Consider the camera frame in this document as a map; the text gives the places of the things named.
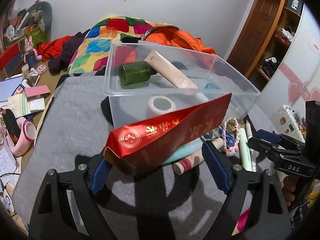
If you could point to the red tea package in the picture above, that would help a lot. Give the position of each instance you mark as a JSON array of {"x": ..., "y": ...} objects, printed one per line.
[{"x": 142, "y": 146}]

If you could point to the white sliding wardrobe door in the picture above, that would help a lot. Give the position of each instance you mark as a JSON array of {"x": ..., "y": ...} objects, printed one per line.
[{"x": 296, "y": 80}]

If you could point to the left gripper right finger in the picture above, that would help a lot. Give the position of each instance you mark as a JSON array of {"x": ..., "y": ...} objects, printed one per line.
[{"x": 214, "y": 160}]

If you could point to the colourful patchwork quilt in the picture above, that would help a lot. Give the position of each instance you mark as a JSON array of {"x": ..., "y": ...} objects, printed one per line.
[{"x": 92, "y": 54}]

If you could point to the grey black blanket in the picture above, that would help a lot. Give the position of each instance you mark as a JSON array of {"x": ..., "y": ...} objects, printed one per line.
[{"x": 159, "y": 205}]

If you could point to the clear plastic storage box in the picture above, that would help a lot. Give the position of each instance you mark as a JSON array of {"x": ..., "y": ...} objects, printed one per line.
[{"x": 128, "y": 104}]

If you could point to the beige cosmetic tube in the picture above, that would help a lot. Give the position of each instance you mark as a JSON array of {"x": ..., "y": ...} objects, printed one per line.
[{"x": 172, "y": 72}]

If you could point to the green box of clutter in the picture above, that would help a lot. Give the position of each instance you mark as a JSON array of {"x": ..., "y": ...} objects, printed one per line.
[{"x": 35, "y": 21}]

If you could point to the blue notebook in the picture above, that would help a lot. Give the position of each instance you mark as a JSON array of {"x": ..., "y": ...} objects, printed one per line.
[{"x": 8, "y": 86}]

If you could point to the orange down jacket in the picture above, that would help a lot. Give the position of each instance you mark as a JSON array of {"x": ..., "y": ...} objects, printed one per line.
[{"x": 172, "y": 36}]

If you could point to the teal round container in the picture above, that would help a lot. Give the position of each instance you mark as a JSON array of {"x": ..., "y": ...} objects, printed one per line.
[{"x": 212, "y": 95}]

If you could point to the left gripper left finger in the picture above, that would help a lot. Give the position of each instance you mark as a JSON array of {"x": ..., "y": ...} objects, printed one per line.
[{"x": 100, "y": 176}]

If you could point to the white clear pen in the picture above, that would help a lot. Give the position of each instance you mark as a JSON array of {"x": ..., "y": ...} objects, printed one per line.
[{"x": 252, "y": 152}]

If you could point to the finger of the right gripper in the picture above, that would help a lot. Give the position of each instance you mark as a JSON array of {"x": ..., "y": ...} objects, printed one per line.
[{"x": 268, "y": 136}]

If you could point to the pink striped tube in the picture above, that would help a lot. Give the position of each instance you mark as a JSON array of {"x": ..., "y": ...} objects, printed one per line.
[{"x": 188, "y": 156}]

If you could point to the light green tube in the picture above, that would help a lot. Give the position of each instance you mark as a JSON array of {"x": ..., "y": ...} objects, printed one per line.
[{"x": 244, "y": 151}]

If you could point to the pink headphones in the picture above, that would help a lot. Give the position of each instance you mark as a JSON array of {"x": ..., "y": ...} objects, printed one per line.
[{"x": 20, "y": 133}]

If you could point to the red clothing pile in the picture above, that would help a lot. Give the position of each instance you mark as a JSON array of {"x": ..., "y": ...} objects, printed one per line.
[{"x": 52, "y": 49}]

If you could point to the pink box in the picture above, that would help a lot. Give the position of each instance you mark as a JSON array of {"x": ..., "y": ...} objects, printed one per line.
[{"x": 37, "y": 91}]

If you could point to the pink rabbit figurine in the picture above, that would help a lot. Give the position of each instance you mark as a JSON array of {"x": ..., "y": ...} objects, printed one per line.
[{"x": 31, "y": 57}]

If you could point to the green glass jar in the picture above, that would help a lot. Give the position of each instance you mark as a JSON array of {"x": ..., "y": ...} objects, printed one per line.
[{"x": 133, "y": 73}]

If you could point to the white tape roll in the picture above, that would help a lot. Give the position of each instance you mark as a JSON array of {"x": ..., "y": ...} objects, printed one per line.
[{"x": 159, "y": 105}]

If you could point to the red gift box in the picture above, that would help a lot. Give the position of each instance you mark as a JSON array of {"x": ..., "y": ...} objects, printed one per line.
[{"x": 11, "y": 61}]

